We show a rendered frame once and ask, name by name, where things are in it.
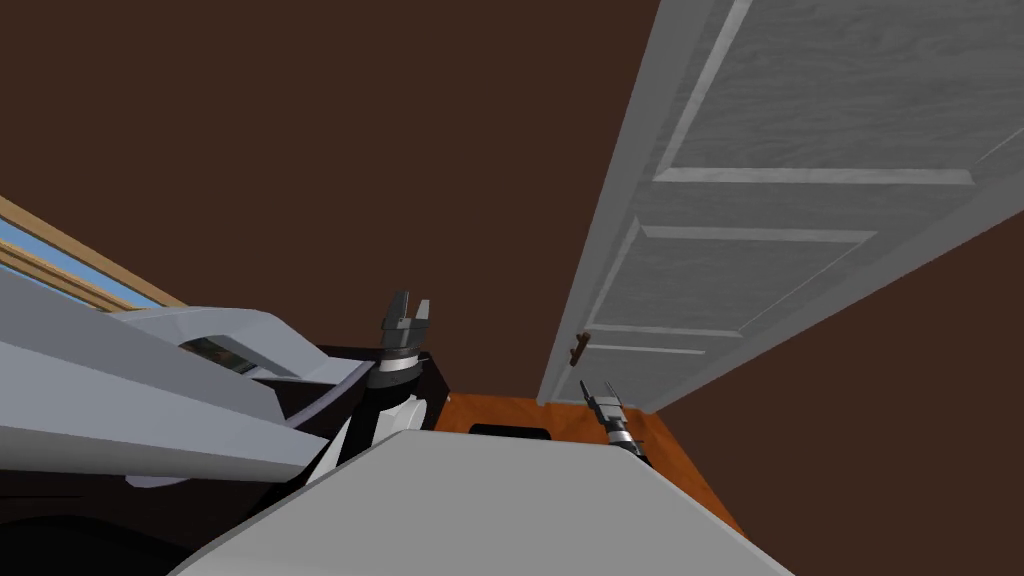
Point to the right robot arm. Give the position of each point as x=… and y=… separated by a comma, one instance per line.
x=626, y=440

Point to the grey faceted furniture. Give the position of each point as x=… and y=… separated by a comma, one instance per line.
x=120, y=400

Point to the wooden framed window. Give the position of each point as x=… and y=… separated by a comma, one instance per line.
x=56, y=260

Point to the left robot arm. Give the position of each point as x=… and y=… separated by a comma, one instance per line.
x=382, y=410

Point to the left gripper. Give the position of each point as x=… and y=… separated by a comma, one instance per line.
x=404, y=336

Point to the grey panelled door leaf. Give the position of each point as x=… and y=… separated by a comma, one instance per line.
x=760, y=200

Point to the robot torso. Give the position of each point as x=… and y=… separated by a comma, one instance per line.
x=480, y=512

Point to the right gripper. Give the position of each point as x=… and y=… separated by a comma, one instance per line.
x=610, y=410

